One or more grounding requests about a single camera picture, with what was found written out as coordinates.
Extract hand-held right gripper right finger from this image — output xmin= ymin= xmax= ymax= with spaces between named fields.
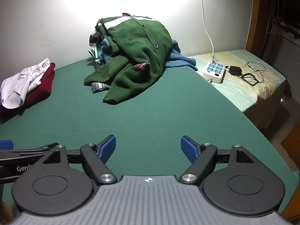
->
xmin=180 ymin=135 xmax=256 ymax=185

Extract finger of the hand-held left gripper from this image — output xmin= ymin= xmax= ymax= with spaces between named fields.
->
xmin=0 ymin=140 xmax=14 ymax=150
xmin=0 ymin=142 xmax=60 ymax=161

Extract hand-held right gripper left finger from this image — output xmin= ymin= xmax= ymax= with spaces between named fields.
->
xmin=42 ymin=135 xmax=118 ymax=185

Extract green cardigan with white stripes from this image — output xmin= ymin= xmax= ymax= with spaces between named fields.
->
xmin=84 ymin=16 xmax=173 ymax=105

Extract grey striped knit garment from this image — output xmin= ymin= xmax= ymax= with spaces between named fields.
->
xmin=91 ymin=82 xmax=111 ymax=94

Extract dark red sweater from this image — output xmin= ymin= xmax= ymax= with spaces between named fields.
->
xmin=0 ymin=62 xmax=56 ymax=118

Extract yellow patterned bedsheet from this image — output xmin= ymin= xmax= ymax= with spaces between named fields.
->
xmin=187 ymin=49 xmax=292 ymax=129

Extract white power strip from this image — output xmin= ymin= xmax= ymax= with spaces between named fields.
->
xmin=202 ymin=60 xmax=226 ymax=84

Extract blue sweater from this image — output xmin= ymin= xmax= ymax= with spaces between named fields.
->
xmin=100 ymin=37 xmax=198 ymax=72

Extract black charger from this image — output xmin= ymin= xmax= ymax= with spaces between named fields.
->
xmin=228 ymin=66 xmax=243 ymax=77

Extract brown board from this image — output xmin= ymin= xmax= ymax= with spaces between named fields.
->
xmin=280 ymin=122 xmax=300 ymax=169

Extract dark and white garment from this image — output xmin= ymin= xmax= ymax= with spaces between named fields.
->
xmin=89 ymin=22 xmax=104 ymax=47

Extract black rectangular frame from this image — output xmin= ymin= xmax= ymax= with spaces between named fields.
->
xmin=241 ymin=73 xmax=259 ymax=87

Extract black cable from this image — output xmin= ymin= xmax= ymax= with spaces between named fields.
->
xmin=247 ymin=61 xmax=265 ymax=83

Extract white power cable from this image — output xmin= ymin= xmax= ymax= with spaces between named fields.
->
xmin=201 ymin=0 xmax=215 ymax=61

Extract wooden frame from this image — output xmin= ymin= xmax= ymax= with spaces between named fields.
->
xmin=245 ymin=0 xmax=262 ymax=52

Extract hanging cords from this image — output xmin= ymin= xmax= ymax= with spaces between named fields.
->
xmin=267 ymin=0 xmax=282 ymax=38

